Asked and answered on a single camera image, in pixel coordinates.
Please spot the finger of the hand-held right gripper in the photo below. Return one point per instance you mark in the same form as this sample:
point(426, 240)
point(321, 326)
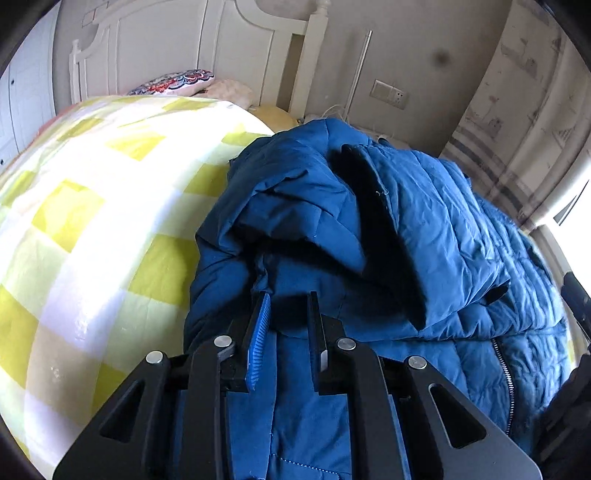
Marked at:
point(577, 297)

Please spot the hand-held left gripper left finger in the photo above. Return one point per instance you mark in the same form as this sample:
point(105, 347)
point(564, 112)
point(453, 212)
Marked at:
point(259, 344)

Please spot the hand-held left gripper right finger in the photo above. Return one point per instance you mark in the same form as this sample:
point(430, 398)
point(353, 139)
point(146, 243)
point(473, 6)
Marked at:
point(316, 341)

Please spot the blue puffer jacket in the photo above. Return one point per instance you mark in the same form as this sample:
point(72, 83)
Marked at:
point(429, 221)

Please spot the window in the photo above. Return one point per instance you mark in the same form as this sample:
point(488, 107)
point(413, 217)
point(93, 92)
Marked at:
point(575, 207)

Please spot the yellow checked bed sheet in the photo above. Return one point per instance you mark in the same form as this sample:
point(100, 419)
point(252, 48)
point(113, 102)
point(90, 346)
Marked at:
point(101, 221)

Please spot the printed striped curtain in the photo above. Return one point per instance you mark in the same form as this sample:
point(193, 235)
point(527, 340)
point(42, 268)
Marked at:
point(517, 106)

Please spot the white nightstand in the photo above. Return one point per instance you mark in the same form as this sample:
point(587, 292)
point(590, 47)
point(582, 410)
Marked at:
point(392, 138)

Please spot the yellow pillow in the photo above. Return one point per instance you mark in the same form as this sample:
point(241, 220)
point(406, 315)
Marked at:
point(277, 119)

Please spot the beige pillow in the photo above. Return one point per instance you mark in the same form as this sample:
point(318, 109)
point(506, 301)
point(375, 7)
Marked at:
point(231, 91)

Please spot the colourful patterned pillow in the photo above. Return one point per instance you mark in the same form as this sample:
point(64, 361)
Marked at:
point(178, 82)

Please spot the thin metal rod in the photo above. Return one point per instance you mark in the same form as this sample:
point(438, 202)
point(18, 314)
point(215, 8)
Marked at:
point(360, 69)

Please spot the white bed headboard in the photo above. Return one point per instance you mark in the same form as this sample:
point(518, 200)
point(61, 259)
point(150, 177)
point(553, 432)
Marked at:
point(184, 41)

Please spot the white wardrobe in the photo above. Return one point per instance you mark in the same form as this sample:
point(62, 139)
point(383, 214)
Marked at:
point(25, 92)

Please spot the wall socket plate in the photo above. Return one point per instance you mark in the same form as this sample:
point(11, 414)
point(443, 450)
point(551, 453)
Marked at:
point(390, 93)

